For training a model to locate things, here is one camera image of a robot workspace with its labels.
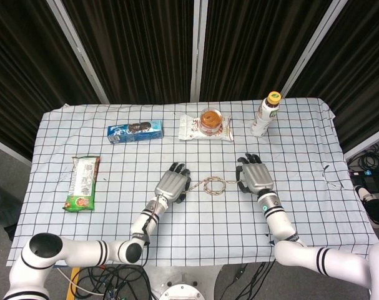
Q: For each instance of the drink bottle with yellow cap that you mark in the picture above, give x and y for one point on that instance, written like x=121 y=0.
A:
x=264 y=117

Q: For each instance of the black and white shoe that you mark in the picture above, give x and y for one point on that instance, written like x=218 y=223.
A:
x=375 y=206

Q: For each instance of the white checkered tablecloth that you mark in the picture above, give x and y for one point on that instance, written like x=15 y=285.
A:
x=208 y=225

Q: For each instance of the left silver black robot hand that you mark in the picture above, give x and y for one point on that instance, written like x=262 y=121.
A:
x=172 y=186

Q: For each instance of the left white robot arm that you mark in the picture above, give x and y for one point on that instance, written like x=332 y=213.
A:
x=83 y=254

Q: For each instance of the clear jar with orange contents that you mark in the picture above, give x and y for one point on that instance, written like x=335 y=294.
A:
x=211 y=120

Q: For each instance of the aluminium partition post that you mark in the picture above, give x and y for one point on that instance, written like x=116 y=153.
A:
x=314 y=47
x=198 y=50
x=80 y=53

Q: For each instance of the green snack packet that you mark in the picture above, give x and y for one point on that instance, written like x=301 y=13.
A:
x=82 y=184

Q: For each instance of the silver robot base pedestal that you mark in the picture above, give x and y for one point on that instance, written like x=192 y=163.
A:
x=183 y=292

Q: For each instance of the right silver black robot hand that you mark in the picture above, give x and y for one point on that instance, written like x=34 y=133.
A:
x=257 y=176

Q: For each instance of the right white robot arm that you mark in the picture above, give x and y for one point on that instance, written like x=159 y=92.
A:
x=283 y=222

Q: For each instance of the black power strip with lights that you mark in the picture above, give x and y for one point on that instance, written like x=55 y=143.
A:
x=371 y=178

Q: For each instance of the dark pleated curtain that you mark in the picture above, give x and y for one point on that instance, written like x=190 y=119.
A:
x=361 y=72
x=258 y=43
x=23 y=72
x=136 y=47

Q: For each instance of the yellow floor tape strip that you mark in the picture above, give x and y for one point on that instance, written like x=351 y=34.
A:
x=74 y=281

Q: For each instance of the white snack bag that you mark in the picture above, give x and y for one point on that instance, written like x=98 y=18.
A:
x=189 y=129

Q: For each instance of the blue cookie box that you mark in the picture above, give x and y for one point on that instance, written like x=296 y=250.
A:
x=136 y=132

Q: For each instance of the aluminium partition base rail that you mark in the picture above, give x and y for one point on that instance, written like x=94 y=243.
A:
x=8 y=150
x=367 y=145

